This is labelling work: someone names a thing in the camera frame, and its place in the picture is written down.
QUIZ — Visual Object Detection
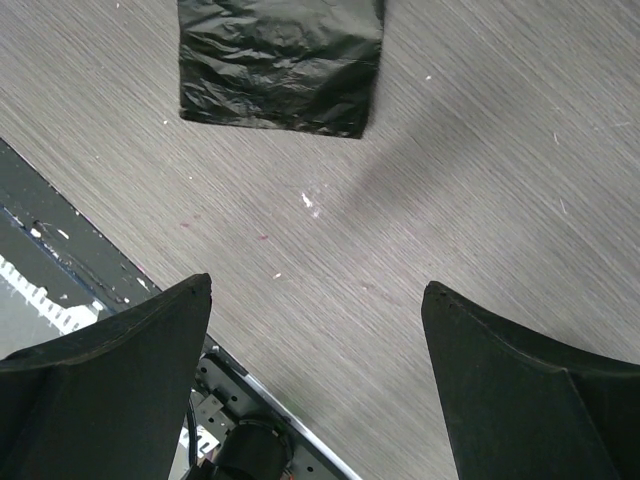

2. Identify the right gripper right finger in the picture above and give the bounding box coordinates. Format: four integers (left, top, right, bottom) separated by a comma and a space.
421, 281, 639, 479

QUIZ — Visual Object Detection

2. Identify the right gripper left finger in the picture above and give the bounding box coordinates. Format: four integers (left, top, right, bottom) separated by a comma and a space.
1, 274, 211, 479

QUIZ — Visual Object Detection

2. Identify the black trash bag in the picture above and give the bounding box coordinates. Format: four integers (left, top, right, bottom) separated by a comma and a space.
177, 0, 386, 139

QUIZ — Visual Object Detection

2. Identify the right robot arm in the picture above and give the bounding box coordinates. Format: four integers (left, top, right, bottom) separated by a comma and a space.
1, 274, 639, 479

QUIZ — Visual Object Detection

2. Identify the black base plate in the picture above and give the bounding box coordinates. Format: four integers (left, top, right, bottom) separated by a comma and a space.
1, 144, 355, 479

